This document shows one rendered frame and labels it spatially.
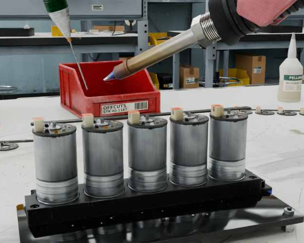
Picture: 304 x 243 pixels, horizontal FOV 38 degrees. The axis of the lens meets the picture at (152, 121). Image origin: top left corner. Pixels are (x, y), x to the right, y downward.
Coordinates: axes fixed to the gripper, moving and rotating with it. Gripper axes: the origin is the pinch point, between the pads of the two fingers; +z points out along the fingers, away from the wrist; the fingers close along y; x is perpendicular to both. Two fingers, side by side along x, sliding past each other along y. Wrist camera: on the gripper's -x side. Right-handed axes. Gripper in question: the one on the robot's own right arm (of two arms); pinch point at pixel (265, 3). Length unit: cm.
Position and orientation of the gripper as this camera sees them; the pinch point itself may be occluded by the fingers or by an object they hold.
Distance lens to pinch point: 21.6
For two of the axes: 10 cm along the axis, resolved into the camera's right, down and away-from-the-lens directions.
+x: 8.0, 5.3, -2.8
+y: -4.5, 2.1, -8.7
